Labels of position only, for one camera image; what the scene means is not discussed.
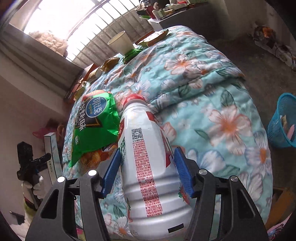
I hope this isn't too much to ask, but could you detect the black white box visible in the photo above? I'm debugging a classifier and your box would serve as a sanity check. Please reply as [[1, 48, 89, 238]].
[[44, 132, 63, 184]]

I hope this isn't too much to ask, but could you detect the green chip bag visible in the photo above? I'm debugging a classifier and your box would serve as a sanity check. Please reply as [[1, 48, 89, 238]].
[[69, 90, 120, 171]]

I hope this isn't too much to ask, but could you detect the white red-capped milk bottle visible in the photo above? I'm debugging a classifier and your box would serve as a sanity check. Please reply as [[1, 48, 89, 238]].
[[118, 94, 193, 240]]

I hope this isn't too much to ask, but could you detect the blue plastic trash basket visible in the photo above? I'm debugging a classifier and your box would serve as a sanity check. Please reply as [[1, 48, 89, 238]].
[[267, 93, 295, 148]]

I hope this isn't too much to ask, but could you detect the white gloved left hand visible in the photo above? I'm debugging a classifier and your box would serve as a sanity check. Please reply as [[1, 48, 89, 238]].
[[22, 176, 46, 203]]

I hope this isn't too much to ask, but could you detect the floral blue quilt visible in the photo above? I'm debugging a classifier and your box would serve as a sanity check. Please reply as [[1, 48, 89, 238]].
[[62, 25, 273, 241]]

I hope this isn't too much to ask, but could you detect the small yellow-green snack packet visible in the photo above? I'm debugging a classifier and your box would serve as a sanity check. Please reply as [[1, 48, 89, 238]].
[[73, 81, 87, 101]]

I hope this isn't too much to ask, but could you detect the orange cardboard box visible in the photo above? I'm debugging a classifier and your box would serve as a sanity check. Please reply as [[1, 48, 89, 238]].
[[64, 63, 98, 103]]

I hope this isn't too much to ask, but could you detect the left beige curtain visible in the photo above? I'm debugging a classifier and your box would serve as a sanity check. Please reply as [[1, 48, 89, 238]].
[[1, 24, 83, 97]]

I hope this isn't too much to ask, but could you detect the green wrapper under cup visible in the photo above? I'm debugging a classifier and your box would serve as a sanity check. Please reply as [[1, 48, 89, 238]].
[[122, 46, 144, 64]]

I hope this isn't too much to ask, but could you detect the white paper cup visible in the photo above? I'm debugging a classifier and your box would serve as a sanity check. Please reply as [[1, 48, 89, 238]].
[[107, 31, 135, 56]]

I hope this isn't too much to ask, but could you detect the dark grey cabinet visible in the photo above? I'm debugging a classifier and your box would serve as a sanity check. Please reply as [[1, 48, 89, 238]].
[[148, 3, 222, 40]]

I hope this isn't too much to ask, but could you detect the red thermos bottle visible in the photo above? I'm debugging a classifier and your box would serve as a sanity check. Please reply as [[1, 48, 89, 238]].
[[145, 5, 156, 19]]

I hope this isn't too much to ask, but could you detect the floor clutter pile with cables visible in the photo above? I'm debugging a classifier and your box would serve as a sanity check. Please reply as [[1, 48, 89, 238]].
[[253, 25, 295, 71]]

